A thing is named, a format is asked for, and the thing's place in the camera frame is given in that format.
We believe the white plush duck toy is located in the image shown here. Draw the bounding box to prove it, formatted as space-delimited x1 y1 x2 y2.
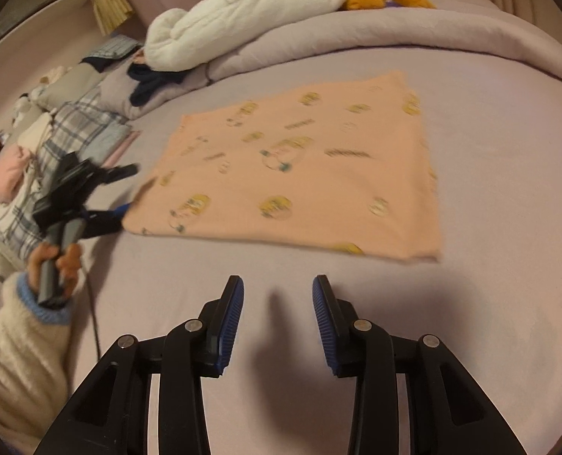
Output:
143 0 434 72

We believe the lilac rolled duvet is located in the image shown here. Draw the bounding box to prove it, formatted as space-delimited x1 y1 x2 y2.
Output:
100 0 562 120

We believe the plaid folded clothes stack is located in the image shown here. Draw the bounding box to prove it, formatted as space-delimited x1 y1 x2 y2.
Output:
0 87 132 261

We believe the dark navy garment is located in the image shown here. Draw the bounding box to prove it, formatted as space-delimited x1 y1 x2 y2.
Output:
127 63 188 107

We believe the orange printed baby garment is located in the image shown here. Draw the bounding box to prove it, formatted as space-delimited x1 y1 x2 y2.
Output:
124 71 441 261

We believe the pink clothing pile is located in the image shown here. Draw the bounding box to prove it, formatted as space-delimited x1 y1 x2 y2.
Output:
0 144 32 203

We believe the left forearm cream fleece sleeve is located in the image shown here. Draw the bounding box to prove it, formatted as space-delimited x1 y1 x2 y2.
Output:
0 272 73 454

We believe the lilac bed sheet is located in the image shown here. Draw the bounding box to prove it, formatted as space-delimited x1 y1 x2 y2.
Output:
69 48 562 454

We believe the black cable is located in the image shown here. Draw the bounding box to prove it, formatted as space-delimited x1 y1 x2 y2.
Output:
83 264 103 361

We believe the person's left hand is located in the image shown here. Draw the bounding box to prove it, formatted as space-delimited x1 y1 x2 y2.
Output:
27 242 83 298

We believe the folded pink garment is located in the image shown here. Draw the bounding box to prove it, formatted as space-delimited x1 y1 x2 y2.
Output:
101 130 141 168

